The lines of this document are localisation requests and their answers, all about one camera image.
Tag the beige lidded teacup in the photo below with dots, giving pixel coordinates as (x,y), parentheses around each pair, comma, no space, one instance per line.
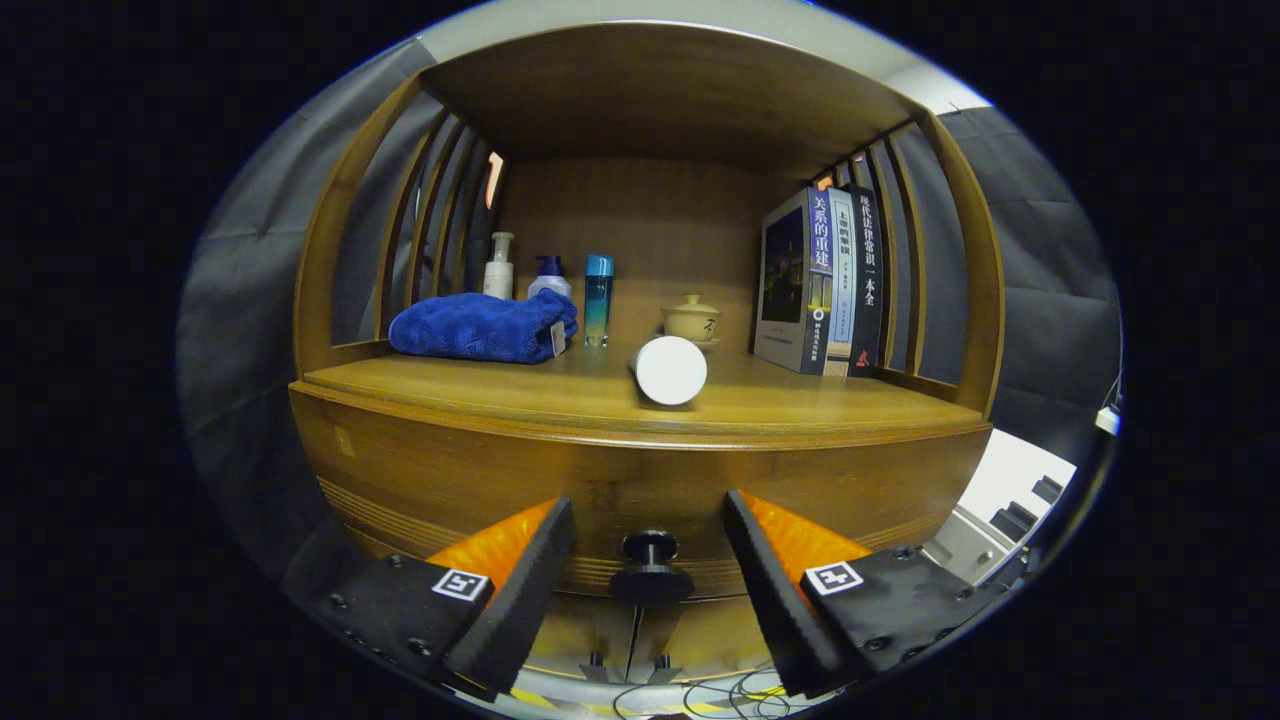
(692,322)

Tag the folded blue towel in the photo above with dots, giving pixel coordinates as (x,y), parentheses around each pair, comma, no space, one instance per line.
(470,328)

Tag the wooden cabinet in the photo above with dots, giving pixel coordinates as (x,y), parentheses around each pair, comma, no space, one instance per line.
(640,220)

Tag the book with black spine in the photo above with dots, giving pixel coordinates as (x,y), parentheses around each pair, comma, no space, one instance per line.
(866,280)

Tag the wooden drawer with black knob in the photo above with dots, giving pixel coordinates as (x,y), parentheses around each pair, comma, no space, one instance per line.
(620,470)

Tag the white bottle with blue cap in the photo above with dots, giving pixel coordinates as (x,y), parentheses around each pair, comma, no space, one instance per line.
(548,285)

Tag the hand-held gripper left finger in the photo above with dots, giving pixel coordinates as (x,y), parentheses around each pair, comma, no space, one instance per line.
(520,600)

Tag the yellow black floor tape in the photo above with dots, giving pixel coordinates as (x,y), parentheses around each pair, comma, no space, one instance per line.
(535,698)

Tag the book with pale spine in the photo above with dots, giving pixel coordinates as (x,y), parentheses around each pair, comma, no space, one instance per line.
(842,290)

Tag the wooden cabinet door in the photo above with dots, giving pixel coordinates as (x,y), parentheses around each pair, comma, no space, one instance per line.
(710,640)
(590,640)

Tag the white pump bottle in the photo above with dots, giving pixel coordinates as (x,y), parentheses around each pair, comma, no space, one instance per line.
(498,280)

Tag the teal bottle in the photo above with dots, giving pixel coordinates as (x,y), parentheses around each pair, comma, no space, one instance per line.
(598,300)

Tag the book with blue spine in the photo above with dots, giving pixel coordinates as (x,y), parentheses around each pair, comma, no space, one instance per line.
(785,280)

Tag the white tube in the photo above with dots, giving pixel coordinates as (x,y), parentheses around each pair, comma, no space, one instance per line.
(670,370)

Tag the small white table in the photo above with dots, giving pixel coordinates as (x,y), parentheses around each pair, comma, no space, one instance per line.
(1107,420)

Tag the white box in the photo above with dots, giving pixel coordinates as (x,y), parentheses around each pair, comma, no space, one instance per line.
(1010,470)

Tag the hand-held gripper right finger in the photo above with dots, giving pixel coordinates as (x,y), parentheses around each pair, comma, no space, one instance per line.
(775,600)

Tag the wooden countertop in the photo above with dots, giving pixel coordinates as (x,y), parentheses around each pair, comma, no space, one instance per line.
(560,395)

